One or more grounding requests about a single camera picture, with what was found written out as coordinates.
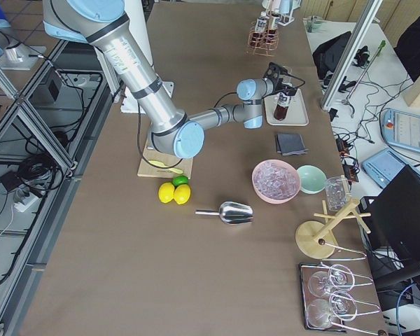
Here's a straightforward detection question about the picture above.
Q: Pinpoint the green lime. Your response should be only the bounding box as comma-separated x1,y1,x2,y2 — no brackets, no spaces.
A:
171,175,189,188

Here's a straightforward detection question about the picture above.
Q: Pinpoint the black monitor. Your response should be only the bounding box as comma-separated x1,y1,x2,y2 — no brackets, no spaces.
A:
361,165,420,266

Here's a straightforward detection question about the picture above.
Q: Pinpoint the folded grey cloth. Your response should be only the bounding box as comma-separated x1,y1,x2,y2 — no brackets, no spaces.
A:
275,133,307,156

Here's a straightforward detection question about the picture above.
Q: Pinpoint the blue teach pendant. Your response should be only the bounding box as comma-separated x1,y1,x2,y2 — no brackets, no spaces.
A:
381,109,420,154
362,148,410,189

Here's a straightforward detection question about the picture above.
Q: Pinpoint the hanging wine glass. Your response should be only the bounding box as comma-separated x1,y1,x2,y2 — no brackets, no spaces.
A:
307,264,373,298
306,290,381,331

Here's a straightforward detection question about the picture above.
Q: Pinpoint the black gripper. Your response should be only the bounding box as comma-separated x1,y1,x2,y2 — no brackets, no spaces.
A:
263,62,289,95

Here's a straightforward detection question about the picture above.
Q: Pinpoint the steel ice scoop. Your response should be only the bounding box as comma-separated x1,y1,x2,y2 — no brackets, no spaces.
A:
195,201,253,225

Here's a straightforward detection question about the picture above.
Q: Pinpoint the yellow plastic knife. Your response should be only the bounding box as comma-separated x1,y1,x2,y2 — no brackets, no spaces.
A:
148,160,183,175

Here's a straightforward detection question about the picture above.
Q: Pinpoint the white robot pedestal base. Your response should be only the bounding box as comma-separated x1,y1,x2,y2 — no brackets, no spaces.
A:
110,1,174,122

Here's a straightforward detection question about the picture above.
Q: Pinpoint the pink bowl of ice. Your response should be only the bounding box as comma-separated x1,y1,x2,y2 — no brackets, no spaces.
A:
251,160,301,204

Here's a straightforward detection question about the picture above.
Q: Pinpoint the tea bottle white cap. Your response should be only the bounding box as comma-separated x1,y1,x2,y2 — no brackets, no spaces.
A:
265,10,281,43
249,11,268,48

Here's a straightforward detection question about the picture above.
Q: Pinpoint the white cup rack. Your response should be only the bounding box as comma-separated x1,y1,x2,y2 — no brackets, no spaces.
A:
262,0,302,26

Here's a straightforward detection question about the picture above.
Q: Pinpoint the glass mug on stand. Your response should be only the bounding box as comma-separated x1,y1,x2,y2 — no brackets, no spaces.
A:
325,176,350,211

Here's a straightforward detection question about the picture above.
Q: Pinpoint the yellow lemon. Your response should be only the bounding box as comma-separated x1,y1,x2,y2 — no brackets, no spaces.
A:
157,182,176,204
174,184,191,205

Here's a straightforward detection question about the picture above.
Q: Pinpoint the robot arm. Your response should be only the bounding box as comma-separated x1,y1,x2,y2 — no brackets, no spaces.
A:
43,0,289,159

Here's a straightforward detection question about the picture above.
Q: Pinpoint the wooden cup tree stand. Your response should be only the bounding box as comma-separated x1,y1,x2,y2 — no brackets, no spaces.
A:
295,196,371,260

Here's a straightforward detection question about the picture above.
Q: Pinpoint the green bowl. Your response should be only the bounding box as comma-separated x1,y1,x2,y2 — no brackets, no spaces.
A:
297,165,327,195

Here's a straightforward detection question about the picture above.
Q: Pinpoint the black bag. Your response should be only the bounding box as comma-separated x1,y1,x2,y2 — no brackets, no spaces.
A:
312,31,351,80

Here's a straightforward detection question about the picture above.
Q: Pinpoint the copper wire bottle basket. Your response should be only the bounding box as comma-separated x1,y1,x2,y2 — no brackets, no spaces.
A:
246,20,279,57

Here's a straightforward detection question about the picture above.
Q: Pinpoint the cream rabbit serving tray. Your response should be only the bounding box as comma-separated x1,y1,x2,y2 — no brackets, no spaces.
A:
264,89,309,127

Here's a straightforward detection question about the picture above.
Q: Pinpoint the bamboo cutting board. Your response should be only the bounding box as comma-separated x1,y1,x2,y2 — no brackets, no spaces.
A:
137,141,193,179

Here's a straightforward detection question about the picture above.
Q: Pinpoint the black glass rack tray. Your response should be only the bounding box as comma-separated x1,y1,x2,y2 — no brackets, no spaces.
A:
299,263,385,335

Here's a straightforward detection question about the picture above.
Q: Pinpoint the aluminium frame post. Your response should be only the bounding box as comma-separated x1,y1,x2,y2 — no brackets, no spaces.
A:
321,0,382,112

